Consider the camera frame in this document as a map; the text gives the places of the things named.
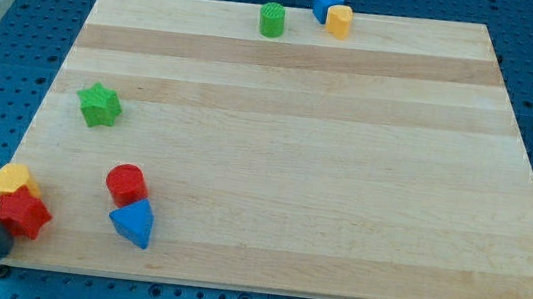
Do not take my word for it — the yellow hexagon block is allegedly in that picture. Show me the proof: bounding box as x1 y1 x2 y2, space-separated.
0 163 41 198

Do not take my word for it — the wooden board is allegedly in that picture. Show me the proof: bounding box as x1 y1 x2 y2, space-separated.
6 0 533 299

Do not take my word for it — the red star block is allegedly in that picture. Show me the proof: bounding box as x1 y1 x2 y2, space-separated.
0 186 53 240

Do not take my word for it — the red cylinder block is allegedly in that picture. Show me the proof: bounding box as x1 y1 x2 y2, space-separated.
106 163 149 208

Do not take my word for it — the green star block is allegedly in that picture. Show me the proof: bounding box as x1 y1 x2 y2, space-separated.
77 82 122 127

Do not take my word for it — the blue triangle block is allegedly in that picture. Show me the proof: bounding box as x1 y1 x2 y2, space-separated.
109 199 154 249

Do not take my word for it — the green cylinder block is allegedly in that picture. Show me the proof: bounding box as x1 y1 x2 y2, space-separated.
259 2 286 38

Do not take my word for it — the blue cube block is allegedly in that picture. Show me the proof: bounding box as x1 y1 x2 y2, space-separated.
312 0 345 25

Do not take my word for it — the yellow heart block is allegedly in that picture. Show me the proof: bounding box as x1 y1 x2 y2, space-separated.
325 4 354 40

